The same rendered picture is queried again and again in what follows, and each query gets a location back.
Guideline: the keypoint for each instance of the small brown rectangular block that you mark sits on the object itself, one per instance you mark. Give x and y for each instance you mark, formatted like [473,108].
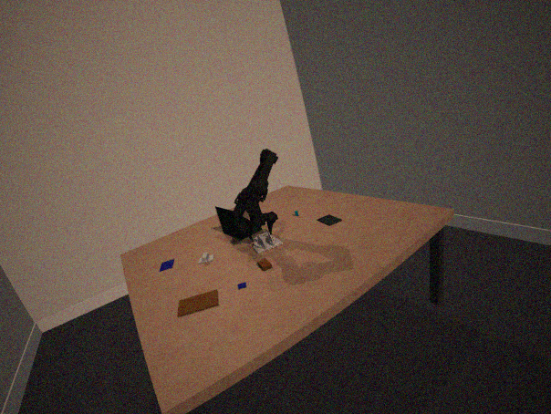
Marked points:
[264,264]

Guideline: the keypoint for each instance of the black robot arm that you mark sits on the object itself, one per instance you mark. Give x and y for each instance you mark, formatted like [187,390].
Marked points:
[250,196]

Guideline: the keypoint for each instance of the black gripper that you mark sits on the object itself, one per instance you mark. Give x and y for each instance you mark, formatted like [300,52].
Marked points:
[243,227]

